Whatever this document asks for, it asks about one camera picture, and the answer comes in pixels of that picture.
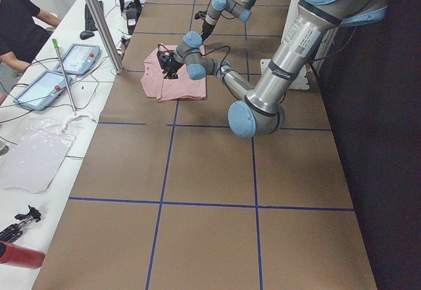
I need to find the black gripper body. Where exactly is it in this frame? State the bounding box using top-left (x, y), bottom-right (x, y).
top-left (164, 54), bottom-right (183, 73)
top-left (201, 20), bottom-right (216, 38)

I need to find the near blue teach pendant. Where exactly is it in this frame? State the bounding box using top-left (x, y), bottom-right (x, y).
top-left (13, 70), bottom-right (66, 111)

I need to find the blue teach pendant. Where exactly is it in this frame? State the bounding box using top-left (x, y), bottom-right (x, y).
top-left (13, 70), bottom-right (66, 111)
top-left (62, 43), bottom-right (101, 76)

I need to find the pink Snoopy t-shirt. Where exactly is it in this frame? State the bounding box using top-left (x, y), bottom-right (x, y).
top-left (140, 48), bottom-right (207, 101)

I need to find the person in black shirt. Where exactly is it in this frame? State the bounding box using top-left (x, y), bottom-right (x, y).
top-left (1, 0), bottom-right (61, 74)

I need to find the clear plastic bag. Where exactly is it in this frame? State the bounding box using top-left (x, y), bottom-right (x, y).
top-left (1, 119), bottom-right (82, 194)

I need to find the metal rod with green tip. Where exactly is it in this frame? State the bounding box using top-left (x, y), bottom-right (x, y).
top-left (51, 38), bottom-right (77, 116)

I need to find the red cylinder bottle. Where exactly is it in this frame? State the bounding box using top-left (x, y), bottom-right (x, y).
top-left (1, 241), bottom-right (45, 270)

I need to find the white clothes hanger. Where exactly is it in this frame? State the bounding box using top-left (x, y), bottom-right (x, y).
top-left (61, 111), bottom-right (96, 130)

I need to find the black small tripod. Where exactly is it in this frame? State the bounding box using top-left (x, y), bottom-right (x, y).
top-left (1, 205), bottom-right (41, 243)

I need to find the far blue teach pendant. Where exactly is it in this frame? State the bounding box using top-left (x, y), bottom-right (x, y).
top-left (62, 43), bottom-right (101, 76)

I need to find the black keyboard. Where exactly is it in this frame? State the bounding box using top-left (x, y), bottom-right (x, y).
top-left (84, 4), bottom-right (97, 32)

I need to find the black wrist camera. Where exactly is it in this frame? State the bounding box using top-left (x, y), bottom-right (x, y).
top-left (194, 11), bottom-right (207, 20)
top-left (157, 44), bottom-right (175, 72)

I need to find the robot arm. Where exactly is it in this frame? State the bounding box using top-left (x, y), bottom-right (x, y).
top-left (157, 0), bottom-right (387, 137)
top-left (195, 0), bottom-right (257, 41)

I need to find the white pedestal column with base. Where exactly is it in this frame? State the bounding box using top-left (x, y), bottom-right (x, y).
top-left (260, 0), bottom-right (310, 90)

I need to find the black computer mouse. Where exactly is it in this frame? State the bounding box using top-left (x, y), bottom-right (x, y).
top-left (80, 30), bottom-right (95, 40)

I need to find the black power adapter box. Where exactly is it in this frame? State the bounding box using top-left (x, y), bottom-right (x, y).
top-left (126, 6), bottom-right (142, 35)

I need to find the aluminium frame post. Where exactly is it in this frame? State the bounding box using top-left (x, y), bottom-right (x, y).
top-left (85, 0), bottom-right (123, 74)

